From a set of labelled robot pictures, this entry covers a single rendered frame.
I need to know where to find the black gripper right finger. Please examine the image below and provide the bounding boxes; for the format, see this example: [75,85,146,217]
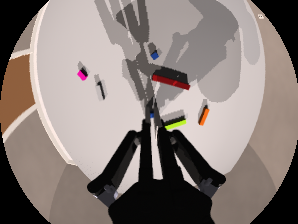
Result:
[153,107,226,209]

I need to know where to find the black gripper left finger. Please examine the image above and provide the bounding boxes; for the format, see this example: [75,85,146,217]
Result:
[87,107,155,213]

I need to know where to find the lime green rod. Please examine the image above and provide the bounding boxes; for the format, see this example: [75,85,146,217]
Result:
[165,118,186,130]

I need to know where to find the orange rod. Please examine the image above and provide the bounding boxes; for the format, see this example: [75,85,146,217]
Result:
[198,107,209,125]

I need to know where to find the grey rod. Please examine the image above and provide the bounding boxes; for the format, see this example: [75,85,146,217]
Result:
[95,84,105,101]

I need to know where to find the red rod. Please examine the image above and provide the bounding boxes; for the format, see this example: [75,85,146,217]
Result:
[152,74,190,90]

